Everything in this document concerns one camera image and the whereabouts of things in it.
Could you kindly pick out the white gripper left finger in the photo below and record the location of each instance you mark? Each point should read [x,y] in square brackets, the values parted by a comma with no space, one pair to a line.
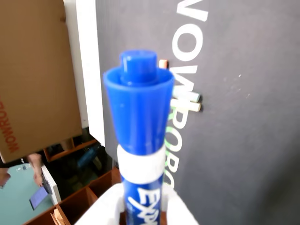
[105,206]

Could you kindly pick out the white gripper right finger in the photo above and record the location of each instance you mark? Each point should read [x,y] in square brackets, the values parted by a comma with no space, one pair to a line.
[179,211]

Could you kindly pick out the blue dry erase marker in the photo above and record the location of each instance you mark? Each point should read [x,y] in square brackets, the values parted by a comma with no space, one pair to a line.
[138,112]

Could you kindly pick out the person's hand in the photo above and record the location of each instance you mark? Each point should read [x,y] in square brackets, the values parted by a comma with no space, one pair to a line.
[38,175]

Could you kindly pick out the brown wooden shelf unit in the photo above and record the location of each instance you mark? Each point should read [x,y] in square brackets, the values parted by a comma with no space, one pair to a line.
[77,206]

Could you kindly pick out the blue blurry object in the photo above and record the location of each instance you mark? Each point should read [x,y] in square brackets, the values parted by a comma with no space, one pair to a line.
[87,155]

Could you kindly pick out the blue notebook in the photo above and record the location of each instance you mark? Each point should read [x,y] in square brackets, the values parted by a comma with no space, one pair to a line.
[38,198]

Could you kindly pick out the dark grey WOWROBO mat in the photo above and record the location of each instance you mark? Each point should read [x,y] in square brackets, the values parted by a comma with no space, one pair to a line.
[246,140]

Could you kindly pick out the yellow chalk stick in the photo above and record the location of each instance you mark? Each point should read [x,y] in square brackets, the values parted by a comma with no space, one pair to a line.
[194,107]

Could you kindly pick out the green chalk stick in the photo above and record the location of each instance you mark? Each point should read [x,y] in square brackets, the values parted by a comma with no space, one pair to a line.
[193,96]

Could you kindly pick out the orange chalk stick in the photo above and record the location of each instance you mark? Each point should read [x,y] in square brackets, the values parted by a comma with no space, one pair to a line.
[164,63]

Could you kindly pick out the brown WOWROBO cardboard box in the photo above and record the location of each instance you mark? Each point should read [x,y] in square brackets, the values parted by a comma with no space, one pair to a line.
[35,70]

